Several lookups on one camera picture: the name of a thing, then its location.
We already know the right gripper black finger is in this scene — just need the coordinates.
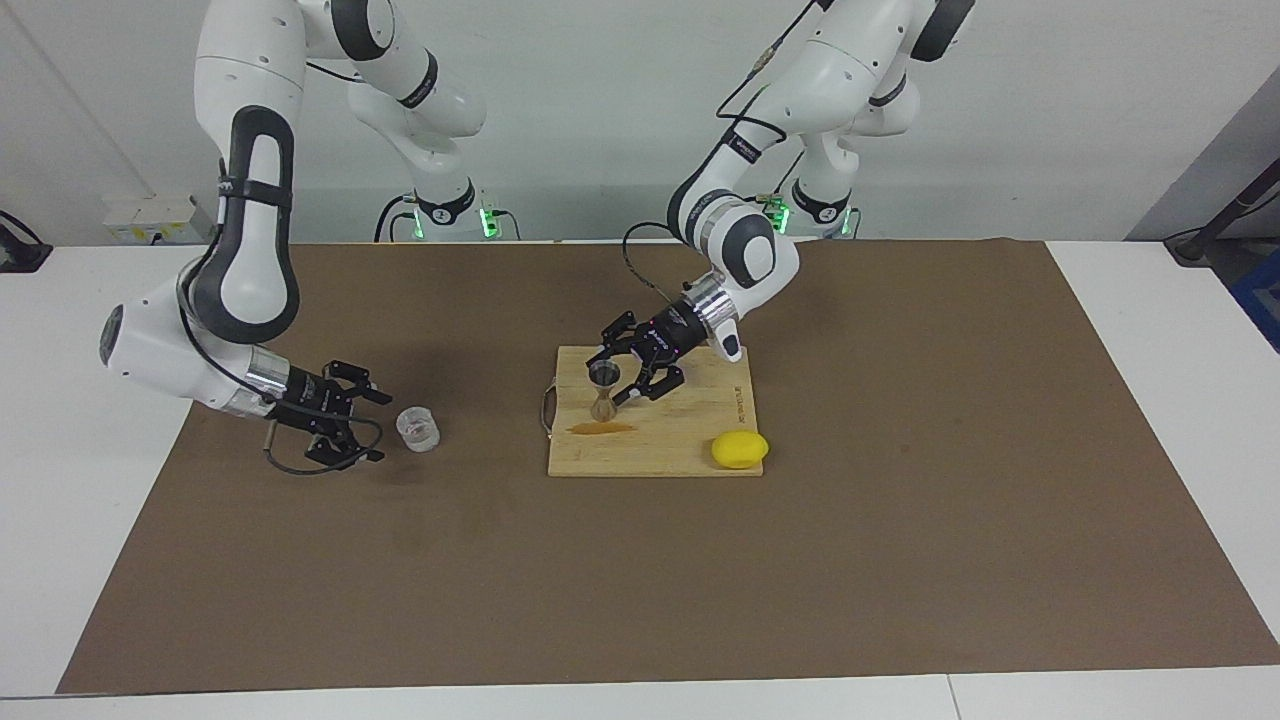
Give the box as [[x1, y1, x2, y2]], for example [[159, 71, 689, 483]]
[[325, 360, 393, 406], [303, 425, 386, 470]]

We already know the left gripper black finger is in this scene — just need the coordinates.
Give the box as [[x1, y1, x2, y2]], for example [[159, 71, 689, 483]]
[[585, 312, 639, 367], [614, 365, 688, 406]]

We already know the metal double jigger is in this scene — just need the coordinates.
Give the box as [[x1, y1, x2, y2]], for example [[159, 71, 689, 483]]
[[588, 360, 623, 423]]

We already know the small clear glass cup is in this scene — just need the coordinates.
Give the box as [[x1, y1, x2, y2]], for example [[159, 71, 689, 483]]
[[396, 405, 442, 454]]

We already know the wooden cutting board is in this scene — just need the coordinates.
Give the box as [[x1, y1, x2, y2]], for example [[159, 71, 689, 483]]
[[540, 345, 766, 479]]

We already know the yellow lemon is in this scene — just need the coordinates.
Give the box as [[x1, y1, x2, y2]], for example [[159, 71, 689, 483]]
[[710, 430, 771, 470]]

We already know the brown table mat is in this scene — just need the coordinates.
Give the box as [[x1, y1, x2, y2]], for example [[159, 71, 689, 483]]
[[55, 238, 1280, 696]]

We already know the black clamp base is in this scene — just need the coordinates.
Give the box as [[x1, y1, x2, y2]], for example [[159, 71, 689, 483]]
[[0, 210, 53, 273]]

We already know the black stand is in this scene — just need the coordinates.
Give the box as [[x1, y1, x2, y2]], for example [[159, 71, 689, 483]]
[[1165, 180, 1280, 266]]

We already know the blue crate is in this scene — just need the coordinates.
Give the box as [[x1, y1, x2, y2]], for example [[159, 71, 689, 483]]
[[1228, 248, 1280, 353]]

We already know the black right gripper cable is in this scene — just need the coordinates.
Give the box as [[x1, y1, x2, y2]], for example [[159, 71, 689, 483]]
[[176, 230, 387, 477]]

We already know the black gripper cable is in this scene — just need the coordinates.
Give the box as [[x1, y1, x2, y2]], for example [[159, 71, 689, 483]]
[[176, 230, 387, 477], [622, 0, 831, 303]]

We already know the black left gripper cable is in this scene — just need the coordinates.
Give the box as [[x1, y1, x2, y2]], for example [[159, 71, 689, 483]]
[[622, 0, 831, 303]]

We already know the black base cable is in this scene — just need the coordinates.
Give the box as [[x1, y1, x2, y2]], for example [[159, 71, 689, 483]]
[[375, 193, 419, 243]]

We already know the white wall socket box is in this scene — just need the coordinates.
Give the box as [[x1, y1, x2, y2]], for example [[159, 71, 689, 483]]
[[103, 195, 216, 246]]

